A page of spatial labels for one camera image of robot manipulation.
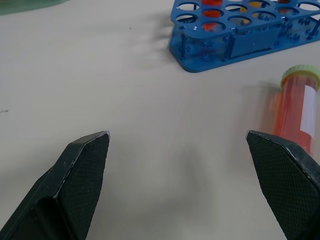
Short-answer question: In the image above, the orange tube with green cap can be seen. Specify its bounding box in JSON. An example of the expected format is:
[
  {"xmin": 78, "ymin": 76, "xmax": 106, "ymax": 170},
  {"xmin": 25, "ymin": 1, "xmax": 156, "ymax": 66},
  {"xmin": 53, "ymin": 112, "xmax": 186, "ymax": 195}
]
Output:
[{"xmin": 271, "ymin": 64, "xmax": 320, "ymax": 153}]

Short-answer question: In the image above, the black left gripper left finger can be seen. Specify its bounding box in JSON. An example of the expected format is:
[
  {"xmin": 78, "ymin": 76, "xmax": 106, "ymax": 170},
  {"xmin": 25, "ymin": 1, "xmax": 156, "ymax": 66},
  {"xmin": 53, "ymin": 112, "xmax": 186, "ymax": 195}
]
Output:
[{"xmin": 0, "ymin": 130, "xmax": 111, "ymax": 240}]

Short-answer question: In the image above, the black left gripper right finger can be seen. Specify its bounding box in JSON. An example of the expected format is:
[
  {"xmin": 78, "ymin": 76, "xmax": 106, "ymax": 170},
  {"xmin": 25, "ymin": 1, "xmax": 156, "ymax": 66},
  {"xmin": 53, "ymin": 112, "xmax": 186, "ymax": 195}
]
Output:
[{"xmin": 245, "ymin": 129, "xmax": 320, "ymax": 240}]

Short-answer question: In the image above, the blue plastic test tube rack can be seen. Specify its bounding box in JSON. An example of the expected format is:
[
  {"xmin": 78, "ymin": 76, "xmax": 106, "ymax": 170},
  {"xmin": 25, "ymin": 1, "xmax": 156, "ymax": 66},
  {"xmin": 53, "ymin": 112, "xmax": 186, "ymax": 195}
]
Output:
[{"xmin": 169, "ymin": 0, "xmax": 320, "ymax": 74}]

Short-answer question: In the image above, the green mat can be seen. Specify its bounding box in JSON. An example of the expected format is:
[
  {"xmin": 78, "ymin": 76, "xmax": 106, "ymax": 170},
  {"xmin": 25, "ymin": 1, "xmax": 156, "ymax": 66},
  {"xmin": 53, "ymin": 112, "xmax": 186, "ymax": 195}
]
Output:
[{"xmin": 0, "ymin": 0, "xmax": 70, "ymax": 16}]

